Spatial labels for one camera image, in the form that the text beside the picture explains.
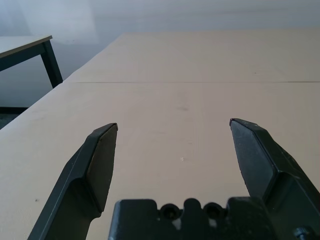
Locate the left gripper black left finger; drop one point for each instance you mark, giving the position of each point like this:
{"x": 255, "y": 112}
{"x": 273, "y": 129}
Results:
{"x": 82, "y": 175}

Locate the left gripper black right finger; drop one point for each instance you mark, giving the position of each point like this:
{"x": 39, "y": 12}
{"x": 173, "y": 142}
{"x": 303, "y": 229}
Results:
{"x": 270, "y": 170}

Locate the side table with black legs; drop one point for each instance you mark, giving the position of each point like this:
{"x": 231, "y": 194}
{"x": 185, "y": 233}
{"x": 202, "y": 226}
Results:
{"x": 51, "y": 65}

